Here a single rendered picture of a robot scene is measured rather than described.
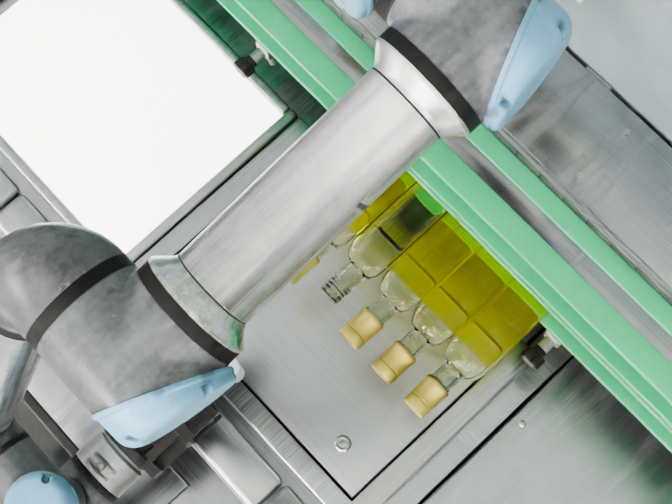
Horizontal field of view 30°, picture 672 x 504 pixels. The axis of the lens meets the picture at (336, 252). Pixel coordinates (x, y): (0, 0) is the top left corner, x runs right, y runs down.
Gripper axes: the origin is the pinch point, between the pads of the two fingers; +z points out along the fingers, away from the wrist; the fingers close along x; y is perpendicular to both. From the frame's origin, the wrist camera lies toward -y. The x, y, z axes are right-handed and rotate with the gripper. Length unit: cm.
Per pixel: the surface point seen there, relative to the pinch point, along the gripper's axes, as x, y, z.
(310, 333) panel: -12.1, 6.4, 7.4
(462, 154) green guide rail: 14.0, 6.1, 32.4
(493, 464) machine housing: -12.9, 35.7, 12.8
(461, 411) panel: -9.5, 27.7, 14.2
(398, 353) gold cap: 3.2, 17.1, 12.1
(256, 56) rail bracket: -6.9, -25.5, 27.9
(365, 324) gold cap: 2.9, 11.7, 11.7
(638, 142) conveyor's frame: 17, 19, 47
